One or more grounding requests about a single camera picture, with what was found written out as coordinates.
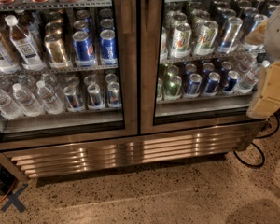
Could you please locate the glass fridge door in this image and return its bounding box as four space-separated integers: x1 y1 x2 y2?
0 0 137 151
141 0 280 133

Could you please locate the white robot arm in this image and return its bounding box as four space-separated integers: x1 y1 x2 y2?
245 5 280 119

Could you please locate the water bottle right compartment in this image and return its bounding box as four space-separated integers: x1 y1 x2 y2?
237 60 270 93

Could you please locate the silver blue energy can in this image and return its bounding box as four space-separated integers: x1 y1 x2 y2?
240 14 268 50
217 17 243 53

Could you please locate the white 7up can right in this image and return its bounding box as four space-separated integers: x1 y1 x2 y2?
193 21 218 56

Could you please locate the white 7up can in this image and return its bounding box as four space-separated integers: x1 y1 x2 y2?
193 21 218 56
171 22 192 58

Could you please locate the green soda can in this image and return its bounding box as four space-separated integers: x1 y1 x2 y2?
164 76 182 100

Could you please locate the white 7up can left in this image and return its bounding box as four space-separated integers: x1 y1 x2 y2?
171 22 192 58

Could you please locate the silver diet cola can right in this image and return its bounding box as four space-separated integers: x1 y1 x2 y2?
107 82 121 107

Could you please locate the silver diet cola can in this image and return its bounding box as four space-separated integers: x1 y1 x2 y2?
63 86 85 112
87 83 105 109
107 82 121 107

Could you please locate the blue Pepsi can right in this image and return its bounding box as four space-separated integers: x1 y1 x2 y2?
100 29 118 64

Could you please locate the blue pepsi can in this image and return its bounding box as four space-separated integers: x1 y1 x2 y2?
73 31 95 67
100 29 118 64

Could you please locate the silver diet cola can middle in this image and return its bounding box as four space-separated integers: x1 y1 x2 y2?
87 83 105 109

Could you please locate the blue Pepsi can left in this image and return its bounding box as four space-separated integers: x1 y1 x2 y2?
73 31 95 67

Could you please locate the silver diet cola can left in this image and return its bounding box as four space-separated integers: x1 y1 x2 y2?
63 86 85 112

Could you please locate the gold soda can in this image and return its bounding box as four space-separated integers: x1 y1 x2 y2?
44 34 72 69

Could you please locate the water bottle right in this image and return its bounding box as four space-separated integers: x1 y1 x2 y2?
36 80 65 115

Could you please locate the water bottle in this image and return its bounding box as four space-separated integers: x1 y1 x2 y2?
36 80 65 115
0 89 23 119
13 83 45 117

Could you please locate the iced tea bottle white cap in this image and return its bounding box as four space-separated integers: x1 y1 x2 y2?
5 15 46 71

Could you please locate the water bottle middle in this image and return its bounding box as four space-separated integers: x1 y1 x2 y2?
13 83 45 117

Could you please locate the water bottle far left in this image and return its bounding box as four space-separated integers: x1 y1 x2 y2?
0 89 23 119

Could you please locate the iced tea bottle far left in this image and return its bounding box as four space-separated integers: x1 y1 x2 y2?
0 32 21 74

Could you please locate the black power cable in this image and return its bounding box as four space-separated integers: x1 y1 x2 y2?
232 113 280 169

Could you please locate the orange cable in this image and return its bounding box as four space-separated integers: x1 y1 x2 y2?
0 178 19 209

